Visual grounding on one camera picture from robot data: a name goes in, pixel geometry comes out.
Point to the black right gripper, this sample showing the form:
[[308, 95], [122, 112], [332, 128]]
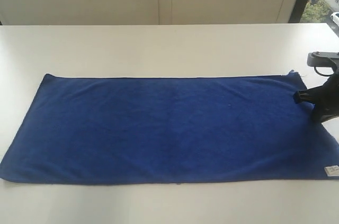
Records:
[[328, 93]]

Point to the blue towel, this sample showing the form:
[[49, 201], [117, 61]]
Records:
[[111, 131]]

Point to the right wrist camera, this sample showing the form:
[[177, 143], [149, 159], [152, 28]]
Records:
[[323, 59]]

